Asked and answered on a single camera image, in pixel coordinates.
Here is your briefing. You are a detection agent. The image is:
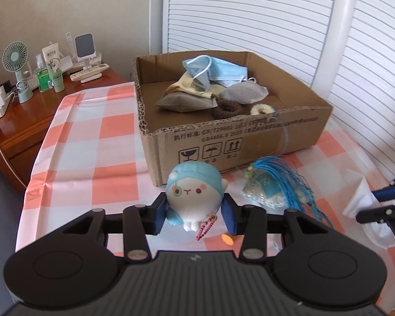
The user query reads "orange checked tablecloth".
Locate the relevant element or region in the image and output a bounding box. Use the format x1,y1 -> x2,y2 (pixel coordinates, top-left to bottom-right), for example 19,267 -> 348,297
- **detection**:
15,82 -> 395,303

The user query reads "mint green desk fan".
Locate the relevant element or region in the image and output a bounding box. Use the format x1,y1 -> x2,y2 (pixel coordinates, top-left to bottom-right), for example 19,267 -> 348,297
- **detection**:
2,41 -> 33,103

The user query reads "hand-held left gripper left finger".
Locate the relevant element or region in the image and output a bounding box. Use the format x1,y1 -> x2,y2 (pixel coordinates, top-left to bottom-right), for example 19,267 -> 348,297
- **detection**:
64,192 -> 168,261

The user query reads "white remote control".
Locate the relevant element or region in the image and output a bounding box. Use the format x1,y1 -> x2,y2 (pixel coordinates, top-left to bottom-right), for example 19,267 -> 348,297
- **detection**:
70,63 -> 110,80

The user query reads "brown scrunchie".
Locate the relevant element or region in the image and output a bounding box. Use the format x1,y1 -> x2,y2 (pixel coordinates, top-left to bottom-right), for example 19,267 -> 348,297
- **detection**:
212,100 -> 248,119

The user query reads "white tissue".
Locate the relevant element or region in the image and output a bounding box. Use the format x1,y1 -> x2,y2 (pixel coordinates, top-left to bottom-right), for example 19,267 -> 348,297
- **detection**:
343,169 -> 395,250

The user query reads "white power adapter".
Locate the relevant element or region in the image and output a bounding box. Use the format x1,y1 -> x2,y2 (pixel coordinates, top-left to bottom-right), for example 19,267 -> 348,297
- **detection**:
0,100 -> 14,123

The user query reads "brown cardboard box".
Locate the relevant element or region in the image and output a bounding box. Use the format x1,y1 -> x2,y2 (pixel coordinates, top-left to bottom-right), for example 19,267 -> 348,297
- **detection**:
132,51 -> 334,187

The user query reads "olive brown fabric sachet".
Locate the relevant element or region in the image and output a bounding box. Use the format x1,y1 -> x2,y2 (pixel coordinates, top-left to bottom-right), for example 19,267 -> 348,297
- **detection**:
156,90 -> 218,112

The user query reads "clear bottle with green liquid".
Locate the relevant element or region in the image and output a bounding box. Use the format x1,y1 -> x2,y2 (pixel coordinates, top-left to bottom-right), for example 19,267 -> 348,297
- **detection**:
36,53 -> 51,92

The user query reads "blue face mask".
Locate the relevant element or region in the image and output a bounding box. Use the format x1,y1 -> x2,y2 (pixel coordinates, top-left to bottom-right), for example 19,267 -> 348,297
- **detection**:
183,56 -> 215,91
211,57 -> 249,83

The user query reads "white phone stand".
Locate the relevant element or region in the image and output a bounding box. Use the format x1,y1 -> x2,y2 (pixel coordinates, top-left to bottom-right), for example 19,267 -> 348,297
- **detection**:
74,33 -> 103,83

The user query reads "wooden nightstand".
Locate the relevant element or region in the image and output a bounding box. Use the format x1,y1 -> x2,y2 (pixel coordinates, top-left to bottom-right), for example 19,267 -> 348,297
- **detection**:
0,67 -> 130,195

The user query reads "white tube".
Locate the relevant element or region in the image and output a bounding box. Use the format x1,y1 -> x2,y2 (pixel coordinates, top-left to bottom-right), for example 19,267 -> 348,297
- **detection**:
42,44 -> 60,70

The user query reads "white plush toy blue cap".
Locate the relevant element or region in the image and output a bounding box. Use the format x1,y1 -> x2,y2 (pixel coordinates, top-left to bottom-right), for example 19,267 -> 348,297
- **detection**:
165,162 -> 228,241

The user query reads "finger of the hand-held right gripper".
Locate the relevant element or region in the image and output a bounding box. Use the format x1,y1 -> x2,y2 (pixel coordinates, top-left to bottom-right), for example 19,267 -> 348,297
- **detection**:
355,204 -> 395,241
372,165 -> 395,202

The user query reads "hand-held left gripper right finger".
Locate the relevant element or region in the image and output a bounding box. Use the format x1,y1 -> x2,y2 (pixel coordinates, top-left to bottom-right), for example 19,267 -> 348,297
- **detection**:
222,194 -> 330,260

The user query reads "white louvered door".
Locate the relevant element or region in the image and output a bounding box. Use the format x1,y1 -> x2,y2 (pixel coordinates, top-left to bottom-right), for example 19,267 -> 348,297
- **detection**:
163,0 -> 395,185

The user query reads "white cable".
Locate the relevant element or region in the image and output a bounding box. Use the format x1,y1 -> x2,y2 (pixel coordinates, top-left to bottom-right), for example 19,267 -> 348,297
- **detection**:
0,81 -> 28,190

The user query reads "grey mesh sachet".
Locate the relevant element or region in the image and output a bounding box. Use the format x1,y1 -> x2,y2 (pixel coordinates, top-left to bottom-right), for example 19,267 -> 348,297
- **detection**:
221,80 -> 270,105

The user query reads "yellow zigzag-edged cloth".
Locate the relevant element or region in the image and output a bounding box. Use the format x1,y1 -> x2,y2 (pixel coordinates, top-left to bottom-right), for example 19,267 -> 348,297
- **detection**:
166,72 -> 218,98

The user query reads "cream scrunchie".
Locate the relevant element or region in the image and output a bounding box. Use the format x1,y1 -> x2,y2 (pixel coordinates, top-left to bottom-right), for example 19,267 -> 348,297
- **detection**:
250,104 -> 274,116

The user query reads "floral sachet with blue tassel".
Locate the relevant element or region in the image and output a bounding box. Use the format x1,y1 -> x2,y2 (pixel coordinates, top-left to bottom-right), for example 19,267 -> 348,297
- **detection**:
244,112 -> 333,228

